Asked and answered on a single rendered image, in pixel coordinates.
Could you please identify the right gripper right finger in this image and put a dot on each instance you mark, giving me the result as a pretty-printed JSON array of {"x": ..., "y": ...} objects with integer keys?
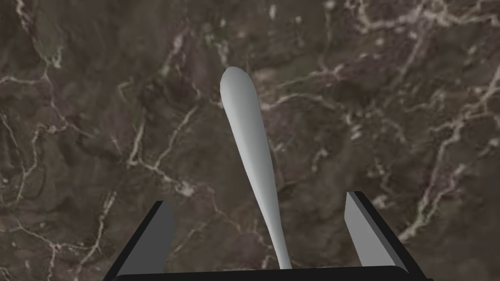
[{"x": 373, "y": 238}]

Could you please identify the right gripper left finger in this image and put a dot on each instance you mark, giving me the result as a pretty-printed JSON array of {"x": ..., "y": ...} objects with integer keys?
[{"x": 146, "y": 244}]

